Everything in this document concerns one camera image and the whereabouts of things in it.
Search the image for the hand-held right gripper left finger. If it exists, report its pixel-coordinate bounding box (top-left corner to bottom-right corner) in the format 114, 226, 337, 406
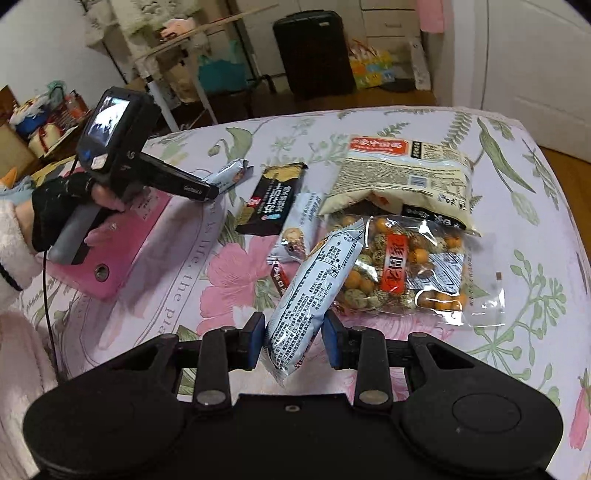
108, 311, 267, 412

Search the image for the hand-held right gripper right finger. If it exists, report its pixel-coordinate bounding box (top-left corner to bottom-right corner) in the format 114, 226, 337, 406
322, 309, 478, 412

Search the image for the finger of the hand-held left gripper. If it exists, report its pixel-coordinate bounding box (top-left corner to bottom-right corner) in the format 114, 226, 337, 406
139, 152, 220, 202

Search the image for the silver snack bar packet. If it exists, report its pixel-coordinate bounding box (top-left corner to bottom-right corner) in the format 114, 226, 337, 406
201, 158, 254, 192
263, 218, 368, 387
268, 191, 331, 264

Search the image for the small dark red snack packet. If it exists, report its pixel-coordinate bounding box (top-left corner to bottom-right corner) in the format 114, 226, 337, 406
268, 261, 293, 297

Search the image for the black and gold snack packet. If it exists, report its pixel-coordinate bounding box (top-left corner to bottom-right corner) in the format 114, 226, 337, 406
235, 162, 308, 235

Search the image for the pink cardboard box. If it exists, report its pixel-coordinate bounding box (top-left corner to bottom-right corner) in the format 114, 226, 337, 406
46, 187, 174, 301

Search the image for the red label coated peanuts bag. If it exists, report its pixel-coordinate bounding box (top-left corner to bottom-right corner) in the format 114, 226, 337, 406
323, 213, 506, 328

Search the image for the large beige snack bag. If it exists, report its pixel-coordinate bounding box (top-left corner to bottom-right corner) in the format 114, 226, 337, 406
318, 134, 481, 236

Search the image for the person's left hand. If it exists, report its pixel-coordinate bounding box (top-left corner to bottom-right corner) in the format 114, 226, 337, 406
31, 172, 126, 254

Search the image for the white gift box red ribbon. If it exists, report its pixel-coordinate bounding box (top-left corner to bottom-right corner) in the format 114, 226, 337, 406
28, 122, 63, 155

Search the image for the blue flower basket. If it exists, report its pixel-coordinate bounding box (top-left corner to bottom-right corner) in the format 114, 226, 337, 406
9, 92, 58, 137

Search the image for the light blue cloth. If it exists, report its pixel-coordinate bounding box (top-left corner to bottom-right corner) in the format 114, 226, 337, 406
0, 178, 38, 204

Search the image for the teal bag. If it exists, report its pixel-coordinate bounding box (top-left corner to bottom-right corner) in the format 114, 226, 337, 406
198, 41, 247, 93

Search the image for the wooden folding table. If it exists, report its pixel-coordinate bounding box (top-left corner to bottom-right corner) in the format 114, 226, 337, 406
134, 9, 264, 132

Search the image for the black suitcase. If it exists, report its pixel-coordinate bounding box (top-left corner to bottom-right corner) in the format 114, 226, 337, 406
272, 10, 356, 100

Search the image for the colourful cardboard box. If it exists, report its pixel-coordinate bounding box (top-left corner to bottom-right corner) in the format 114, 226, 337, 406
348, 39, 393, 89

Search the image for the person's pink fluffy clothing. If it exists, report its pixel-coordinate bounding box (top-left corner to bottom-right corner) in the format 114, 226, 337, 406
0, 311, 61, 462

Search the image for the floral bed sheet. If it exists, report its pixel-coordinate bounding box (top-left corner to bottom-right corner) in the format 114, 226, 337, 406
0, 106, 591, 462

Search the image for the white drawer cabinet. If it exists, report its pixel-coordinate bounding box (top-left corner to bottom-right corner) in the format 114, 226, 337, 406
295, 0, 421, 79

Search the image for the white plastic bag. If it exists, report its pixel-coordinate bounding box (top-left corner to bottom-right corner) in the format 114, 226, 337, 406
409, 39, 430, 90

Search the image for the pink hanging bag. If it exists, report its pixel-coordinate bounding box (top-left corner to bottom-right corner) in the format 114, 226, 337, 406
416, 0, 446, 33

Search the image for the white door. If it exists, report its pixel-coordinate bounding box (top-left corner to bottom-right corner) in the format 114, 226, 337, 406
445, 0, 591, 162

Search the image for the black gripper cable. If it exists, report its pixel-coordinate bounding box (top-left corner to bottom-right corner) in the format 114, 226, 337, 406
41, 157, 79, 381

